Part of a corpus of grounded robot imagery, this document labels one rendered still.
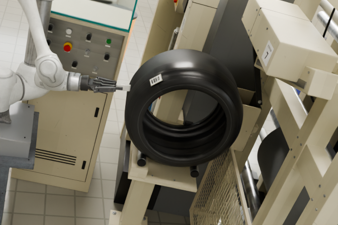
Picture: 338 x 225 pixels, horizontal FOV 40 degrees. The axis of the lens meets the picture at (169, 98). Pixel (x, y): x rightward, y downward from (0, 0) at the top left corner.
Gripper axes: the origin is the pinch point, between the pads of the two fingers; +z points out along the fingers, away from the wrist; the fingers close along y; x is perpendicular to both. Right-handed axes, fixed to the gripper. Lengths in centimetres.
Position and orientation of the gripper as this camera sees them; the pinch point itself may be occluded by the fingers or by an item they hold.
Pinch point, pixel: (123, 87)
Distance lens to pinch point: 223.2
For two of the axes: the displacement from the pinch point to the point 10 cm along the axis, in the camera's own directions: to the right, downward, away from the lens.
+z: 9.9, 1.1, 0.9
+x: -1.4, 8.6, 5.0
